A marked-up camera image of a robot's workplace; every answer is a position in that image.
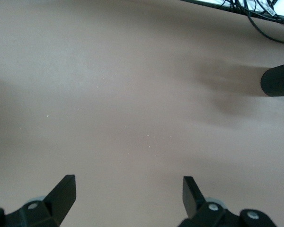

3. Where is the black cable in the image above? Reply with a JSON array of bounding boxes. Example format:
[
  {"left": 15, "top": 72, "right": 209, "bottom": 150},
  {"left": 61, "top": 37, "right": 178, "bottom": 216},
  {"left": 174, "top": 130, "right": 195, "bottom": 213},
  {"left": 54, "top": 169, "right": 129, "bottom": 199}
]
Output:
[{"left": 245, "top": 7, "right": 284, "bottom": 45}]

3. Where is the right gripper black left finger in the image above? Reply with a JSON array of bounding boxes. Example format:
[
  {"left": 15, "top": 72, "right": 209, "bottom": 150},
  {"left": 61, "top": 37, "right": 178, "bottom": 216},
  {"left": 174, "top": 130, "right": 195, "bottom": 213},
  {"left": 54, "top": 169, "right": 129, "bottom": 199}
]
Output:
[{"left": 0, "top": 174, "right": 76, "bottom": 227}]

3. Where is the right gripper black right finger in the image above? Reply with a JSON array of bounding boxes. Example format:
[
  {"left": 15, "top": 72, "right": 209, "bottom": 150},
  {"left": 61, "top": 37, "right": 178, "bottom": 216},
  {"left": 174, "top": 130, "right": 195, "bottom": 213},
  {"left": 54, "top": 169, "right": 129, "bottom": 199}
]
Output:
[{"left": 177, "top": 176, "right": 279, "bottom": 227}]

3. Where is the black foam cylinder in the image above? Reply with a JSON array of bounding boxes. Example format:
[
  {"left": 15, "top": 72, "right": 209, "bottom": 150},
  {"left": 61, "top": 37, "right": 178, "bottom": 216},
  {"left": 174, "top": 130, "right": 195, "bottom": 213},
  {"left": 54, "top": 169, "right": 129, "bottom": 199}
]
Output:
[{"left": 260, "top": 61, "right": 284, "bottom": 97}]

